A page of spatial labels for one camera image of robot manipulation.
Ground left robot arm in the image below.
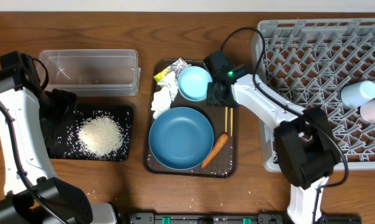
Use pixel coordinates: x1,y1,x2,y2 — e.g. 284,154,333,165
0,51,118,223

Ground brown serving tray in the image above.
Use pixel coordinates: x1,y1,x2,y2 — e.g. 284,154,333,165
143,58,239,179

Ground white pink cup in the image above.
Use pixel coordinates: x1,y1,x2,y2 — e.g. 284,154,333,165
360,99,375,123

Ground clear plastic bin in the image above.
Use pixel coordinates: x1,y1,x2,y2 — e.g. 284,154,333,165
37,49,141,97

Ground light blue bowl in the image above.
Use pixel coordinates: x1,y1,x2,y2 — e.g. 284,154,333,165
177,66,213,101

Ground black waste tray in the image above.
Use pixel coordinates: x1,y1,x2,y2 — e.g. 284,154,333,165
45,104,134,162

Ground foil snack wrapper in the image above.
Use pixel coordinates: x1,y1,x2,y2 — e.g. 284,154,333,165
154,58,189,83

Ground grey dishwasher rack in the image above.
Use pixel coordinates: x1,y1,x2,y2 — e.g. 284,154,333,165
251,18,375,170

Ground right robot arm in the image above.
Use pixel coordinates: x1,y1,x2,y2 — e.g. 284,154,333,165
204,50,341,223

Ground orange carrot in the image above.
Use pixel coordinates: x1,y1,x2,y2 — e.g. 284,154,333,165
201,133,229,168

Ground light blue cup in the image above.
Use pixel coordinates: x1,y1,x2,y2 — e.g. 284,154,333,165
341,80,375,108

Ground pile of white rice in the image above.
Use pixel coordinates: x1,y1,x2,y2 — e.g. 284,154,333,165
55,110,131,159

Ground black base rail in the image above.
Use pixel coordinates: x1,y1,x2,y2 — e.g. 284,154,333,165
126,212,362,224

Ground large blue plate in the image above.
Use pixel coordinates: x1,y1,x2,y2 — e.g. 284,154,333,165
149,107,215,170

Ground crumpled white napkin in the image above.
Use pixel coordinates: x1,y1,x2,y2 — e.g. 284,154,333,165
151,72,178,119

